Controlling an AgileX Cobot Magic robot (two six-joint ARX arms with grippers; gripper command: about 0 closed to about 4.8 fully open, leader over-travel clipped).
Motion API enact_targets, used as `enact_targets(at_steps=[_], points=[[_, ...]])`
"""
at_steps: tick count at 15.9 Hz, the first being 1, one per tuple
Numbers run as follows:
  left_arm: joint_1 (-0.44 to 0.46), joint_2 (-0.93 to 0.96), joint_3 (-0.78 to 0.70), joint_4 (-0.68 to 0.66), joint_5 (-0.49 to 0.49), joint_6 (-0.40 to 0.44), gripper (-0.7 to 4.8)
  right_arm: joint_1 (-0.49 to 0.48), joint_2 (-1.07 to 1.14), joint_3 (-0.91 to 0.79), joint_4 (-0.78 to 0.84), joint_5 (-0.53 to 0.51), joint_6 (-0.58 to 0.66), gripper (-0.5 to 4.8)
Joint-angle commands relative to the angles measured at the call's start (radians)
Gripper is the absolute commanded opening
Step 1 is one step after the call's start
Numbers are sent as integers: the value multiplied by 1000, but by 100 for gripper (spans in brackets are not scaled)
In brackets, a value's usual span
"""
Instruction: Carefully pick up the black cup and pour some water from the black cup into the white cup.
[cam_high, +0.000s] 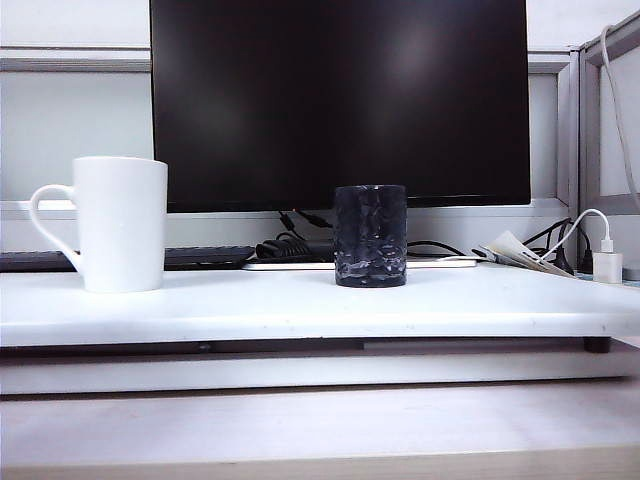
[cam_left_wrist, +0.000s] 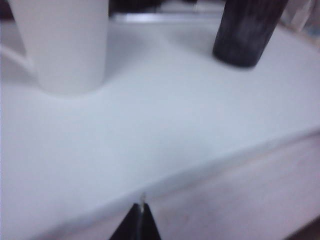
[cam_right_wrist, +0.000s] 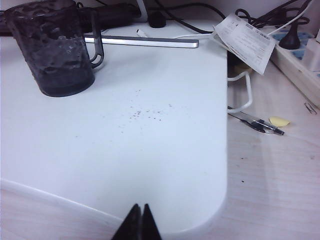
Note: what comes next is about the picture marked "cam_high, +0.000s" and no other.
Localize black textured glass cup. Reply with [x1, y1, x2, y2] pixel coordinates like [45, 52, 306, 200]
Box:
[333, 184, 408, 290]

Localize black power adapter brick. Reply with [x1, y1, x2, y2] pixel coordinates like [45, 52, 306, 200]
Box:
[302, 238, 336, 262]

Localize white raised board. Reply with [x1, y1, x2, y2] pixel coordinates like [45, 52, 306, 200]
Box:
[0, 262, 640, 349]

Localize black keyboard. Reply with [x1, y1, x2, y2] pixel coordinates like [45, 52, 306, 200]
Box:
[0, 244, 256, 274]

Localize white lower shelf board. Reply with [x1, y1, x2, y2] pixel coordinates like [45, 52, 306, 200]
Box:
[0, 344, 627, 397]

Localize black computer monitor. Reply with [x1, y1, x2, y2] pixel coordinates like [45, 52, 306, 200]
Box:
[148, 0, 532, 215]

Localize folded paper booklet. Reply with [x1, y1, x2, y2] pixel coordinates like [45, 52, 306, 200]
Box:
[472, 229, 576, 279]

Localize white ceramic mug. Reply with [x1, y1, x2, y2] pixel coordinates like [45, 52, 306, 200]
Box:
[29, 155, 170, 295]

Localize grey side office partition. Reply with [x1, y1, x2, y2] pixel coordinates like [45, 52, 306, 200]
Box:
[578, 8, 640, 274]

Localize white USB charger block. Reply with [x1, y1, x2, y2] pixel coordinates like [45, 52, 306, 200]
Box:
[591, 251, 625, 286]

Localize grey back office partition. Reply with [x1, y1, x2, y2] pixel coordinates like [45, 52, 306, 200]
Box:
[0, 44, 581, 254]

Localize black slanted monitor cable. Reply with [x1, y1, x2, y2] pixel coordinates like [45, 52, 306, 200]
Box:
[298, 209, 336, 230]

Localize black monitor plug cable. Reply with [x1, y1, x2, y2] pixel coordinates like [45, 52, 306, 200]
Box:
[277, 209, 307, 242]

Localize black coiled cable bundle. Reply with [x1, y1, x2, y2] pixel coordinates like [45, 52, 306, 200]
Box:
[254, 238, 307, 262]

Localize black looping desk cable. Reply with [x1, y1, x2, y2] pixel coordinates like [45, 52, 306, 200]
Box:
[405, 241, 484, 261]

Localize black tangled power cables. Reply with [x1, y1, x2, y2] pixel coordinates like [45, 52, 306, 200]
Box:
[522, 217, 576, 266]

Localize thin white USB cable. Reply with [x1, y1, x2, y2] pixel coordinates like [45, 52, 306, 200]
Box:
[542, 208, 614, 262]

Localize thick white cable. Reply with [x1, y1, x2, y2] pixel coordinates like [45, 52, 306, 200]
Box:
[598, 23, 640, 212]

